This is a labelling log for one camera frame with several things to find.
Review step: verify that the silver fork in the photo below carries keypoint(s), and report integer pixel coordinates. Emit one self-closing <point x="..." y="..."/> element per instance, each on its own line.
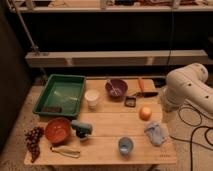
<point x="109" y="81"/>

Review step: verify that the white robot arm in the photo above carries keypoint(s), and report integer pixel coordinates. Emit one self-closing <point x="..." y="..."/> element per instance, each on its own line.
<point x="188" y="83"/>

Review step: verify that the purple bowl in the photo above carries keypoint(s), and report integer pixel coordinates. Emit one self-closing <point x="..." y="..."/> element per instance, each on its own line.
<point x="120" y="86"/>

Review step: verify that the white paper cup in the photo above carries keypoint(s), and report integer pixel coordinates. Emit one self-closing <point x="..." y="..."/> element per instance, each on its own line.
<point x="92" y="97"/>

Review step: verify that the small black square container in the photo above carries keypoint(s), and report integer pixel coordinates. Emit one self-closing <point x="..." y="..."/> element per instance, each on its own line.
<point x="130" y="101"/>

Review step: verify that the orange carrot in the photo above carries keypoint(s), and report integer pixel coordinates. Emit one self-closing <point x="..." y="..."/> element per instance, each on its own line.
<point x="141" y="84"/>

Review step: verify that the green plastic tray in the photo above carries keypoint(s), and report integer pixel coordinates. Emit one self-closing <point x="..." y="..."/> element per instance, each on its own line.
<point x="64" y="91"/>

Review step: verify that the orange fruit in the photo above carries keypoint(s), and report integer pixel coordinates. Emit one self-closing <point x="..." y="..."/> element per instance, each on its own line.
<point x="145" y="113"/>

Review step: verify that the blue cup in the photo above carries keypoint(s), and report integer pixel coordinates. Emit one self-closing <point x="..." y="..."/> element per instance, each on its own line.
<point x="125" y="145"/>

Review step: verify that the light blue cloth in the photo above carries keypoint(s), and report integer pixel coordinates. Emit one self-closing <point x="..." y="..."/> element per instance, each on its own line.
<point x="156" y="134"/>

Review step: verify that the orange bowl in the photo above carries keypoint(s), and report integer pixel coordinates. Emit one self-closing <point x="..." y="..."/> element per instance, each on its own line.
<point x="58" y="130"/>

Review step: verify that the dark sponge in tray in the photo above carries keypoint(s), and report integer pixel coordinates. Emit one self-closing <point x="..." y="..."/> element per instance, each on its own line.
<point x="51" y="109"/>

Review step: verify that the wooden shelf beam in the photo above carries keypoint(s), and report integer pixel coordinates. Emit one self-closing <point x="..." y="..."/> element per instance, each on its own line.
<point x="116" y="58"/>

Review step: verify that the metal pole stand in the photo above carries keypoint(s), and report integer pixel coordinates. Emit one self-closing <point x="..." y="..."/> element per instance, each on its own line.
<point x="34" y="47"/>

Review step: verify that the bunch of dark grapes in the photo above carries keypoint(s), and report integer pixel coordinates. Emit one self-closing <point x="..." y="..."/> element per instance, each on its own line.
<point x="32" y="139"/>

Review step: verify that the black handled knife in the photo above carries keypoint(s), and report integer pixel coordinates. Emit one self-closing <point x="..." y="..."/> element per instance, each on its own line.
<point x="145" y="94"/>

